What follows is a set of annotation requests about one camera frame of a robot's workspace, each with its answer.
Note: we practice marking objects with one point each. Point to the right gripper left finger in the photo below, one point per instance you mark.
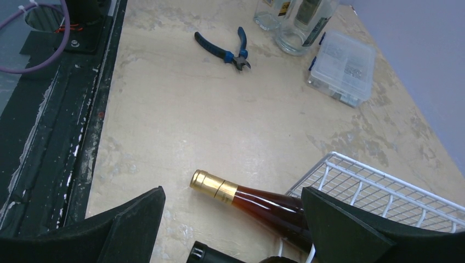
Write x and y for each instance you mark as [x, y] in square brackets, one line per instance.
[126, 233]

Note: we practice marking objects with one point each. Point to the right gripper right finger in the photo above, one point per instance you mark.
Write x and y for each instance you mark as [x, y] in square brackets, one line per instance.
[344, 233]

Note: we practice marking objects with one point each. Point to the amber bottle gold foil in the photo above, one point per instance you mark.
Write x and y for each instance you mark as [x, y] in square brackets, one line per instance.
[282, 214]

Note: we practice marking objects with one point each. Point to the round clear bottle silver cap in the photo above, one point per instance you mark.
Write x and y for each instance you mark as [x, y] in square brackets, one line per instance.
[301, 28]

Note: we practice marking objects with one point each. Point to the square bottle gold black cap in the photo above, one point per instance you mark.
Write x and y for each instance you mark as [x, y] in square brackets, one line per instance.
[270, 13]

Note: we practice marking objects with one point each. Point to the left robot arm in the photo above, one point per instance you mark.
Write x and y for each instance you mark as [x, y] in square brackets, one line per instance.
[87, 12]

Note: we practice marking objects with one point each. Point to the dark bottle black cap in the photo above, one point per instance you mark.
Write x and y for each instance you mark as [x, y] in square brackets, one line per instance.
[202, 253]

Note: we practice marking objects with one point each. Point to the clear plastic compartment box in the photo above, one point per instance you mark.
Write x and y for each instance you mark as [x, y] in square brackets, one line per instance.
[343, 68]

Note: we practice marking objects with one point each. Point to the white wire wine rack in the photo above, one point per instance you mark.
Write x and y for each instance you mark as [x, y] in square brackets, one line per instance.
[379, 193]

